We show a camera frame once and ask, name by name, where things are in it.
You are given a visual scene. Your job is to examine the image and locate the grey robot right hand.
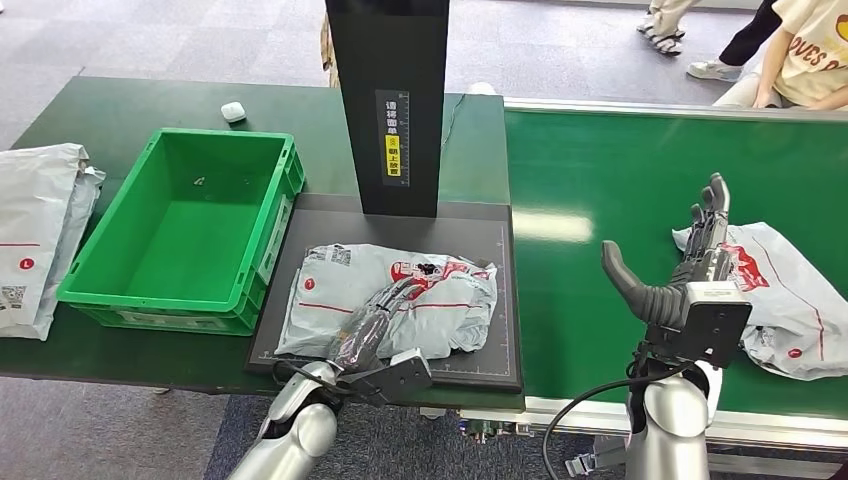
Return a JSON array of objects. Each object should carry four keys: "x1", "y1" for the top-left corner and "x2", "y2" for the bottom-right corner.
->
[{"x1": 601, "y1": 173, "x2": 733, "y2": 329}]

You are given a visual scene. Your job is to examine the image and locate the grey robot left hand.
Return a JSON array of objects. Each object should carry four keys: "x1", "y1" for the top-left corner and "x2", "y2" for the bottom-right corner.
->
[{"x1": 331, "y1": 263, "x2": 440, "y2": 374}]

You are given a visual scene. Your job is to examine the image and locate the grey mailer package red print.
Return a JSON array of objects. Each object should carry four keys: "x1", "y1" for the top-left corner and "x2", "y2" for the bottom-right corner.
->
[
  {"x1": 672, "y1": 221, "x2": 848, "y2": 382},
  {"x1": 274, "y1": 243, "x2": 499, "y2": 362}
]

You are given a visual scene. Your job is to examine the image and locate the green conveyor belt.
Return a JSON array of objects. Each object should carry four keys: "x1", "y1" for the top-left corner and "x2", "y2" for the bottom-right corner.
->
[{"x1": 457, "y1": 97, "x2": 848, "y2": 458}]

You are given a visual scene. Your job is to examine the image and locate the metal conveyor fittings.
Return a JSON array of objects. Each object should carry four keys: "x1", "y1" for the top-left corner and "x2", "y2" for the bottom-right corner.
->
[{"x1": 457, "y1": 410, "x2": 535, "y2": 439}]

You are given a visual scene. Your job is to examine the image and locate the pale grey mailer package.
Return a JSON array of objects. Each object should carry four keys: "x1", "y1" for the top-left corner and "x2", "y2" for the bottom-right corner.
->
[{"x1": 29, "y1": 165, "x2": 107, "y2": 342}]

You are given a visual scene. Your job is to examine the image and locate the white mailer package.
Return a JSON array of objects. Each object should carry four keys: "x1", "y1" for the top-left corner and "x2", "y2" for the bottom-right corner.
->
[{"x1": 0, "y1": 143, "x2": 91, "y2": 327}]

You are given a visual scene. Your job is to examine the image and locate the black scanner platform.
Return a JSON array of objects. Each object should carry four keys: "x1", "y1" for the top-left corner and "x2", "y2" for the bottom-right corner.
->
[{"x1": 245, "y1": 193, "x2": 525, "y2": 393}]

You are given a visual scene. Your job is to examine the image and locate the green plastic crate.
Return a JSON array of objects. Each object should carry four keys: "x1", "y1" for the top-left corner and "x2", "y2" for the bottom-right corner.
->
[{"x1": 56, "y1": 128, "x2": 306, "y2": 337}]

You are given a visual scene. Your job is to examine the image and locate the black scanner column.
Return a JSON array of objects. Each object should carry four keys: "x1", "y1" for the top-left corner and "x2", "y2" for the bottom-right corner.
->
[{"x1": 324, "y1": 0, "x2": 452, "y2": 219}]

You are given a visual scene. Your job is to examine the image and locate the green table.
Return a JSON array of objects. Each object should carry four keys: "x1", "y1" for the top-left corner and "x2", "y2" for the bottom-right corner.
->
[{"x1": 0, "y1": 76, "x2": 526, "y2": 409}]

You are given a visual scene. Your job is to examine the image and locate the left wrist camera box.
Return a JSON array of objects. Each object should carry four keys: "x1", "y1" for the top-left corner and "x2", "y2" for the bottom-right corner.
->
[{"x1": 344, "y1": 349, "x2": 433, "y2": 407}]

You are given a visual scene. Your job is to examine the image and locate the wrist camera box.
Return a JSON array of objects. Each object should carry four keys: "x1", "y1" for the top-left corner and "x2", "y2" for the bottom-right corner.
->
[
  {"x1": 344, "y1": 349, "x2": 433, "y2": 407},
  {"x1": 645, "y1": 281, "x2": 753, "y2": 369}
]

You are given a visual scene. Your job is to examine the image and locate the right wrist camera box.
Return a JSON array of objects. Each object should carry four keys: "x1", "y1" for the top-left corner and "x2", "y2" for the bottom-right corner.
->
[{"x1": 645, "y1": 281, "x2": 753, "y2": 369}]

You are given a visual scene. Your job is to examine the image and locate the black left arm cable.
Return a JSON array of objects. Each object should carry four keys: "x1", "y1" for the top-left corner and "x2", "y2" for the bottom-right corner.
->
[{"x1": 271, "y1": 359, "x2": 349, "y2": 399}]

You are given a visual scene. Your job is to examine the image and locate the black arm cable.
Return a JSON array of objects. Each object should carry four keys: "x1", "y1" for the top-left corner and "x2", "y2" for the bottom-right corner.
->
[
  {"x1": 541, "y1": 360, "x2": 697, "y2": 480},
  {"x1": 271, "y1": 359, "x2": 349, "y2": 399}
]

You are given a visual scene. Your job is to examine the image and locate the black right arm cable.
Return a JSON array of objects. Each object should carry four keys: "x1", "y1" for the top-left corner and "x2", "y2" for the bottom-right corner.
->
[{"x1": 541, "y1": 360, "x2": 697, "y2": 480}]

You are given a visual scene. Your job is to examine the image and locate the thin black table cable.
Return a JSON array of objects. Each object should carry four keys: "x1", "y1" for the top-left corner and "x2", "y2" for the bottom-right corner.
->
[{"x1": 438, "y1": 92, "x2": 466, "y2": 150}]

